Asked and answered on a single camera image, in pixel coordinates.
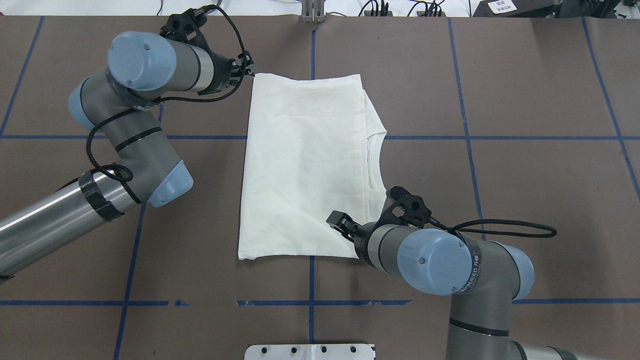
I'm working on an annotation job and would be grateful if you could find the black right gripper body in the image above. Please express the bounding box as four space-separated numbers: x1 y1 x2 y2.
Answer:
353 186 432 251

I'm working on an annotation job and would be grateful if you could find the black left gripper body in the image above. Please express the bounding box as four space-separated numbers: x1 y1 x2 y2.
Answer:
159 7 241 96

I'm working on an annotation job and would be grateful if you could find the cream long-sleeve printed shirt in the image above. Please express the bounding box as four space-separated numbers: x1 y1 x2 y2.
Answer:
237 73 387 260

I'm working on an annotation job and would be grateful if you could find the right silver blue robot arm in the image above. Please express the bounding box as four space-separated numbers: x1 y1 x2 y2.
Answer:
327 186 579 360

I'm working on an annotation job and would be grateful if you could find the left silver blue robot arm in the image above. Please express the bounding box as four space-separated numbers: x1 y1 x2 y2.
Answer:
0 3 254 283

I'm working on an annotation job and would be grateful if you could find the black power adapter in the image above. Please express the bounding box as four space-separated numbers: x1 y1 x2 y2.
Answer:
471 0 562 18

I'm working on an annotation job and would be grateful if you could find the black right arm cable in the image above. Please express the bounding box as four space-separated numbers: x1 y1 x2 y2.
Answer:
430 217 558 240

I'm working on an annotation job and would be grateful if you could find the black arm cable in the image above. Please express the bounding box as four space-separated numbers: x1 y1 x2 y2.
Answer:
430 217 558 240
86 5 248 183

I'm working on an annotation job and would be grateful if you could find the aluminium frame post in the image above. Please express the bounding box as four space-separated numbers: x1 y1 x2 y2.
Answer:
299 0 326 24

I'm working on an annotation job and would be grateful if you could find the white camera pole base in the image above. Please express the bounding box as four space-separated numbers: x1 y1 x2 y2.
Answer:
244 343 377 360

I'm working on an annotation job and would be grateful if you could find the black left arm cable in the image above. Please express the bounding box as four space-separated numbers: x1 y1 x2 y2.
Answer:
86 5 248 183

